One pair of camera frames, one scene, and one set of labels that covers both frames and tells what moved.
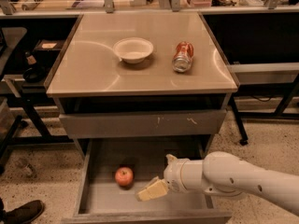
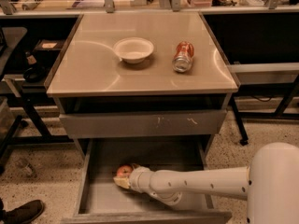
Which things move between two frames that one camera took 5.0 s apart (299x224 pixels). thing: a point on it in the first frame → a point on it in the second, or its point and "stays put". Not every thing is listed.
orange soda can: (182, 58) stays put
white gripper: (175, 175) → (135, 178)
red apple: (123, 176) stays put
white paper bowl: (133, 49) stays put
